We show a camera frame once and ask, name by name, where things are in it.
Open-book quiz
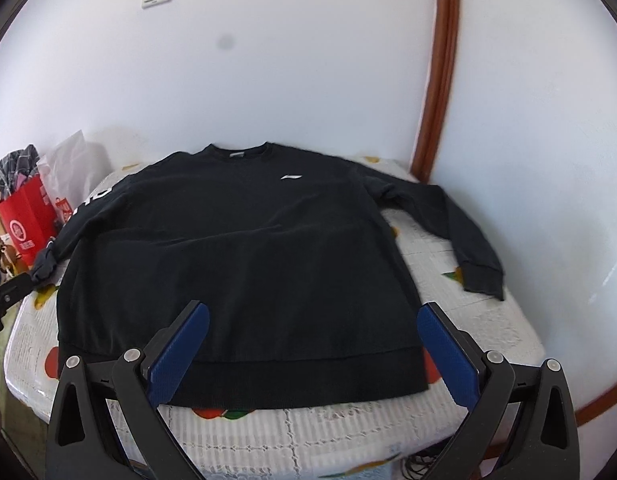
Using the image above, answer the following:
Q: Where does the black sweatshirt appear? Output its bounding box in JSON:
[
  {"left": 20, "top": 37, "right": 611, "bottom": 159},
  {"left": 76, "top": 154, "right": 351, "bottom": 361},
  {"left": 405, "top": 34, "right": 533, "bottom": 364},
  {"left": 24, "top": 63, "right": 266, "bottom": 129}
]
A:
[{"left": 33, "top": 143, "right": 503, "bottom": 410}]

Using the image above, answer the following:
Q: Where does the white Miniso paper bag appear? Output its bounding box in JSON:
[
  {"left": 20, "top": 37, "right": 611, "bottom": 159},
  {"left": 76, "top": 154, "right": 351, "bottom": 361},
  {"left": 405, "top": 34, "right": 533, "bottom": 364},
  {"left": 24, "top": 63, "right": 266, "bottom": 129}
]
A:
[{"left": 37, "top": 131, "right": 112, "bottom": 223}]

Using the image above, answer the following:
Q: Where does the brown wooden door frame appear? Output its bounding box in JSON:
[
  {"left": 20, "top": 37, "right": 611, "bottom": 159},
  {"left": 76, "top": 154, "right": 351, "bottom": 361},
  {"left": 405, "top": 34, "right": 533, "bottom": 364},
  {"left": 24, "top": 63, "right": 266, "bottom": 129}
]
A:
[{"left": 410, "top": 0, "right": 461, "bottom": 182}]

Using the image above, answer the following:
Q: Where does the red paper shopping bag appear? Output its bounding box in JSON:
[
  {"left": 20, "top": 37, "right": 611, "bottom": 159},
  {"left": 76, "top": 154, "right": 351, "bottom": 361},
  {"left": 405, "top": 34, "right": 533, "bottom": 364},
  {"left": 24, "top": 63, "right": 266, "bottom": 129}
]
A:
[{"left": 0, "top": 176, "right": 58, "bottom": 266}]

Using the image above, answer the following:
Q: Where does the plaid grey cloth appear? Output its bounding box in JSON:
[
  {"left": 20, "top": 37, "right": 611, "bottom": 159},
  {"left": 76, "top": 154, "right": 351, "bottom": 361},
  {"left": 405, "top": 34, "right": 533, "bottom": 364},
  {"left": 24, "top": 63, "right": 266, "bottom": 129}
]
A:
[{"left": 0, "top": 144, "right": 39, "bottom": 200}]

